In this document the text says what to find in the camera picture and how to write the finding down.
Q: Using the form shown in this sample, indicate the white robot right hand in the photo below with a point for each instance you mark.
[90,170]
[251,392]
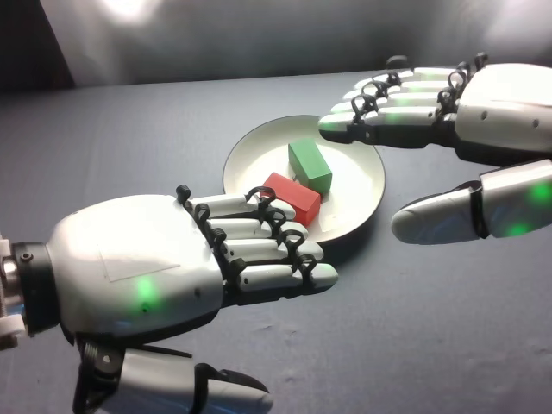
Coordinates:
[504,108]

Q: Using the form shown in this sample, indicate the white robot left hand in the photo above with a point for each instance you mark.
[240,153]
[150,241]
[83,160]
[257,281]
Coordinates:
[129,259]

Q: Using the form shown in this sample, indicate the red block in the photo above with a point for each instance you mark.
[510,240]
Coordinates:
[297,198]

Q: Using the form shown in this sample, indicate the green block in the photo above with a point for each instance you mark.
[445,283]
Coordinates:
[308,157]

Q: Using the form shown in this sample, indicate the white plate with dark rim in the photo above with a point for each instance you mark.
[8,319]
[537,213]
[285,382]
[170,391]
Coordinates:
[259,146]

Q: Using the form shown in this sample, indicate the grey table cloth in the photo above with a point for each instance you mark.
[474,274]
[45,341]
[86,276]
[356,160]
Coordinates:
[129,129]

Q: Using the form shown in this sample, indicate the dark panel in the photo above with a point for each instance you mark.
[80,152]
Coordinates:
[26,43]

